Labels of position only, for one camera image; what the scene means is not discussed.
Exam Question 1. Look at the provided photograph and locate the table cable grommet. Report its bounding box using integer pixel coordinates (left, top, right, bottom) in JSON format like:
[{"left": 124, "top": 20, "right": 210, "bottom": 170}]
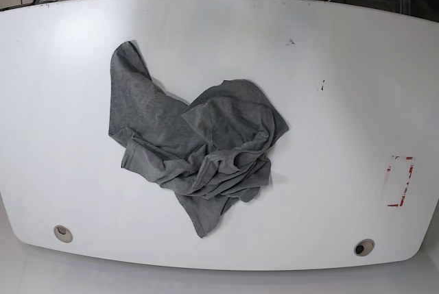
[
  {"left": 354, "top": 238, "right": 375, "bottom": 257},
  {"left": 54, "top": 225, "right": 73, "bottom": 243}
]

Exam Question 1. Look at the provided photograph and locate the right table cable grommet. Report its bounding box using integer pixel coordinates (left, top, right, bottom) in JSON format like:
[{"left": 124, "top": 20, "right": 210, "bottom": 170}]
[{"left": 354, "top": 238, "right": 375, "bottom": 257}]

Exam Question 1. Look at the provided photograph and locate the red tape rectangle marking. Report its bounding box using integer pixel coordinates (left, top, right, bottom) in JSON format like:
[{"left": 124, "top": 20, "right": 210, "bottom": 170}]
[{"left": 383, "top": 156, "right": 415, "bottom": 208}]

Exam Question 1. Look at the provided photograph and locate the left table cable grommet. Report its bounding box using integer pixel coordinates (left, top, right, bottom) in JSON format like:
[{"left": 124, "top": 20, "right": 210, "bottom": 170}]
[{"left": 54, "top": 225, "right": 73, "bottom": 243}]

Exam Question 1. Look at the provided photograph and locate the grey t-shirt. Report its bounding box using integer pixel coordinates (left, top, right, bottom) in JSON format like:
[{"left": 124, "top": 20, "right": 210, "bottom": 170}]
[{"left": 108, "top": 41, "right": 289, "bottom": 237}]

